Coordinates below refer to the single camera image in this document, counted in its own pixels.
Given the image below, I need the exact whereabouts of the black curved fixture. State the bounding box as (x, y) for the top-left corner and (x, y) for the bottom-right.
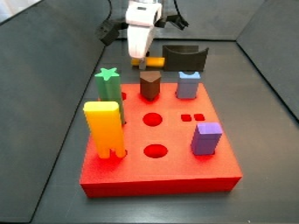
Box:
(163, 45), (209, 72)

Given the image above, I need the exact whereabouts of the green star peg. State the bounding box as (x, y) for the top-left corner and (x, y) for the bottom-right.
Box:
(95, 67), (125, 123)

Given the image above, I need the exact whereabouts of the blue block peg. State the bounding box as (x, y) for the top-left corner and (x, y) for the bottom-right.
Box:
(176, 72), (201, 99)

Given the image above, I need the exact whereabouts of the yellow oval cylinder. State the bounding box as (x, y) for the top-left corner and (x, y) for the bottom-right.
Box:
(131, 57), (164, 67)

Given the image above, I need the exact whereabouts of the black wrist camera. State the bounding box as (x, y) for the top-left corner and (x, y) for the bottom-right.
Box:
(153, 15), (189, 30)
(96, 18), (128, 46)

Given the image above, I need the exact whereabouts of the purple block peg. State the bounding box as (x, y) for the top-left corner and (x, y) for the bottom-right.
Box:
(191, 122), (223, 156)

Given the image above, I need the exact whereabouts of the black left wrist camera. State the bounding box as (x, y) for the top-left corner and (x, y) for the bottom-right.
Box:
(96, 18), (128, 46)

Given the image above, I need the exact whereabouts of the red peg board base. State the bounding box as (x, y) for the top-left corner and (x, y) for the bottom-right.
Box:
(79, 83), (243, 198)

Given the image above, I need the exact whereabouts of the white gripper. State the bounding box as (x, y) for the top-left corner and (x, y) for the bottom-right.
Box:
(125, 0), (163, 70)

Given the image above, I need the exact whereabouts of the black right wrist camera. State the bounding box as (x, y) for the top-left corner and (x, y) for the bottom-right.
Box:
(153, 15), (189, 30)

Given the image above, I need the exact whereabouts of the brown block peg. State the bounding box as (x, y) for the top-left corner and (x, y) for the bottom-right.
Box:
(140, 71), (161, 102)

